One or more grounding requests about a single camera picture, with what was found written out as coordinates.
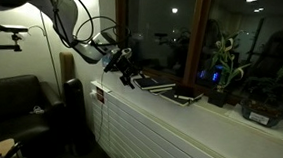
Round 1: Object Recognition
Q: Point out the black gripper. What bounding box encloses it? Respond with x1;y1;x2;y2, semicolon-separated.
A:
109;46;142;91

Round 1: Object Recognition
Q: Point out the navy notebook with white print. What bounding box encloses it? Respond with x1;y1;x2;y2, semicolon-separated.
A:
133;75;177;93

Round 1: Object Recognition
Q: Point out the red warning label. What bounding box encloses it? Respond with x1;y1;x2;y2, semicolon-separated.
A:
94;86;107;104

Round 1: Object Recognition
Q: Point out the thin dark notebook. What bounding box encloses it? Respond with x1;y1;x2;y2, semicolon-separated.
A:
148;85;175;97

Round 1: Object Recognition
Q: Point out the white socket adapter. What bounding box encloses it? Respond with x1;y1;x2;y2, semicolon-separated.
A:
89;88;99;101

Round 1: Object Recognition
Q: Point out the flat dark tray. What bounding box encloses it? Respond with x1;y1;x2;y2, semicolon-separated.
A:
159;89;192;107

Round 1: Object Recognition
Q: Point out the white slatted radiator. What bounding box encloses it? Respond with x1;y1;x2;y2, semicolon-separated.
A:
85;79;259;158

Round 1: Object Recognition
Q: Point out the black notebook with elastic band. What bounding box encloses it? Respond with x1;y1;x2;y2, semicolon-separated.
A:
173;85;205;102

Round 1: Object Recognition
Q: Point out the black tower cylinder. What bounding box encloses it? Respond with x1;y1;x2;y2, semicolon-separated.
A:
58;77;94;153

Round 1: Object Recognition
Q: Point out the thin lamp pole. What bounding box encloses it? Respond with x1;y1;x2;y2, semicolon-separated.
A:
33;11;69;98

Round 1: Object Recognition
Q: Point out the potted plant with striped leaves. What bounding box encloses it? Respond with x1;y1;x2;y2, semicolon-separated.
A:
207;28;255;111

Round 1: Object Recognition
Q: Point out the small white item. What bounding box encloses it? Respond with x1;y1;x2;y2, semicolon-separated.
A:
29;104;46;116

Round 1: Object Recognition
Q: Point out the black leather couch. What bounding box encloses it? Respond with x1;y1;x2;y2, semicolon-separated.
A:
0;72;69;158

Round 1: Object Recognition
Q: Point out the green plant in labelled planter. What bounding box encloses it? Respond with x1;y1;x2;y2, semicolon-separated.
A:
238;62;283;130

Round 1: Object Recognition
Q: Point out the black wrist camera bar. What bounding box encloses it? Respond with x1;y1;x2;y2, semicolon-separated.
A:
102;48;122;74

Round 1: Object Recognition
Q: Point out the thin black power cable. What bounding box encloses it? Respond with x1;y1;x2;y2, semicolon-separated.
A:
94;67;109;144

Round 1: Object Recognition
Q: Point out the rounded wooden post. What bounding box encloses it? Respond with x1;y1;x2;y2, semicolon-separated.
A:
57;51;78;85

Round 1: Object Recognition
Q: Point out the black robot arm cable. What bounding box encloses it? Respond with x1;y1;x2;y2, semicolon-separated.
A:
32;0;131;54

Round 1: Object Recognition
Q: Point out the black camera on stand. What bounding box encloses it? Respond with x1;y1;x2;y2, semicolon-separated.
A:
0;24;30;35

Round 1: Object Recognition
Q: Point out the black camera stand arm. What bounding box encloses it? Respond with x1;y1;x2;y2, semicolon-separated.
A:
0;31;23;54

